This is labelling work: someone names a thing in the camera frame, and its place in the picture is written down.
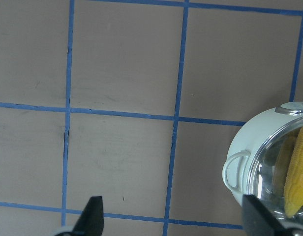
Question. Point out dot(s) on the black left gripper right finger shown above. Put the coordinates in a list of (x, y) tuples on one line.
[(258, 221)]

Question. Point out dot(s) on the yellow corn cob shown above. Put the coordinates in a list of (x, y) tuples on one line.
[(293, 189)]

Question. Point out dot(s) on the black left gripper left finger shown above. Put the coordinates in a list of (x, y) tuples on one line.
[(91, 221)]

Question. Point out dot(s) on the glass pot lid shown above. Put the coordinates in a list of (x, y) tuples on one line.
[(269, 170)]

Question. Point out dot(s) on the pale green cooking pot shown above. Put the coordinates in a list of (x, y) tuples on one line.
[(248, 141)]

